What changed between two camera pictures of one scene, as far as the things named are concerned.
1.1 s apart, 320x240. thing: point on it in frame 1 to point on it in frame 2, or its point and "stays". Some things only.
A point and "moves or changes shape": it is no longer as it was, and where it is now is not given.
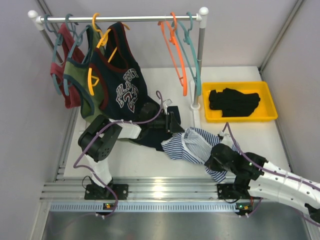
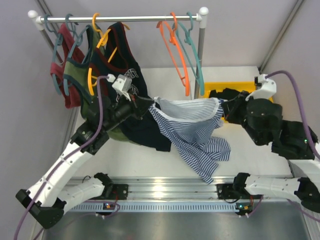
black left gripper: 172,120 to 139,105
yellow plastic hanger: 92,81 stays
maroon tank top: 68,48 stays
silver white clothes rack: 202,19 stays
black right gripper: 210,163 to 230,107
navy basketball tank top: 124,89 stays
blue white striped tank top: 195,144 moves or changes shape
